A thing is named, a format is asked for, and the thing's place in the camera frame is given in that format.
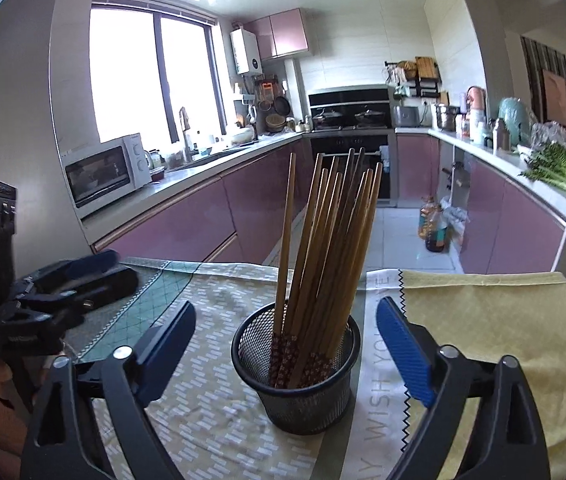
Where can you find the steel sink faucet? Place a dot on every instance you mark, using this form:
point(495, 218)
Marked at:
point(185, 135)

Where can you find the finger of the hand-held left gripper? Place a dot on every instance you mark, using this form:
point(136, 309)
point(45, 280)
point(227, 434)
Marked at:
point(113, 282)
point(93, 262)

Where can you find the black built-in oven stove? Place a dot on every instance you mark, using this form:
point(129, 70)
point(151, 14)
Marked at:
point(343, 97)

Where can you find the yellow oil bottle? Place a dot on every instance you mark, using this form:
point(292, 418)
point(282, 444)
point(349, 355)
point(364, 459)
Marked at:
point(427, 220)

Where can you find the pink kettle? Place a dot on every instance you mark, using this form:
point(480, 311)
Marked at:
point(476, 100)

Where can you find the hanging frying pan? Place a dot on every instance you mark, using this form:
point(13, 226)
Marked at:
point(282, 106)

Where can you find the black mesh holder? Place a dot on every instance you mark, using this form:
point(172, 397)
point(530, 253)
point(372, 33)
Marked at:
point(308, 410)

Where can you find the pink wall cabinet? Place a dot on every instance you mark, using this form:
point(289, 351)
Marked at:
point(283, 35)

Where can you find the black wall rack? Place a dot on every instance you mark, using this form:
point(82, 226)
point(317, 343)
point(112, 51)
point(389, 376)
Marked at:
point(425, 90)

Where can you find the kitchen window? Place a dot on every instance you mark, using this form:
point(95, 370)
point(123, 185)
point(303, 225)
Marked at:
point(128, 70)

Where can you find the pink base cabinets with vegetables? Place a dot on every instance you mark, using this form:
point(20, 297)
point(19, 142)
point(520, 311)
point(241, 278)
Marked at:
point(503, 220)

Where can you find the pink base cabinets with sink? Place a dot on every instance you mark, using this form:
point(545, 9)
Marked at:
point(188, 210)

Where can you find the yellow cloth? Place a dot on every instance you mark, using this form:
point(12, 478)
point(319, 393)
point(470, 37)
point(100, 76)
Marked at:
point(488, 310)

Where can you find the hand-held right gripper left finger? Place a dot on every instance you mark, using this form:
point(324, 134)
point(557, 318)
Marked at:
point(165, 355)

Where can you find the white water heater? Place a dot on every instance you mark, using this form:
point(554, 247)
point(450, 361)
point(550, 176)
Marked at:
point(246, 50)

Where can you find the bundle of wooden chopsticks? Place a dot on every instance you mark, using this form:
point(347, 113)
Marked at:
point(313, 260)

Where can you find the wooden cutting board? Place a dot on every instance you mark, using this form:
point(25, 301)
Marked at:
point(425, 67)

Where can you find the dark oil bottle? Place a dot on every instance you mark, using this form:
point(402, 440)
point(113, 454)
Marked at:
point(438, 232)

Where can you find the clear plastic bag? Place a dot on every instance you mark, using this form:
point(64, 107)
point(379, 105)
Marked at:
point(555, 135)

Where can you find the patterned beige teal tablecloth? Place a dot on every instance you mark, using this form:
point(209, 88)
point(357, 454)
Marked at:
point(213, 410)

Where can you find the silver box appliance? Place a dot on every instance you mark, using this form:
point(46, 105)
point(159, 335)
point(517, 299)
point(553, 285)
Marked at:
point(407, 116)

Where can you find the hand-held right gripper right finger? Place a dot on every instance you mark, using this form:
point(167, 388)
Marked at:
point(405, 355)

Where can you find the teal kitchen appliance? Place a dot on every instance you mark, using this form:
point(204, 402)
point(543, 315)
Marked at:
point(515, 120)

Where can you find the bunch of green vegetables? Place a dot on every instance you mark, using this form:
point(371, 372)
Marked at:
point(558, 170)

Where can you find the steel pot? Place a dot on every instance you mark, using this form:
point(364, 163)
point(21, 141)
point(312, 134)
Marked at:
point(447, 117)

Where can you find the white microwave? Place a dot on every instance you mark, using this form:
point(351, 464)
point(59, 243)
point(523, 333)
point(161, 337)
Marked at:
point(128, 165)

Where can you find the small dark bowl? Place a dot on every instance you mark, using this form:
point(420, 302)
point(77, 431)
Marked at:
point(158, 173)

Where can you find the dark cooking pot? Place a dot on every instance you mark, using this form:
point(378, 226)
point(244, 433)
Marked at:
point(370, 116)
point(328, 119)

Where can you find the round woven basket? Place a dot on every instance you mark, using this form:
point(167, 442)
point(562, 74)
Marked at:
point(275, 122)

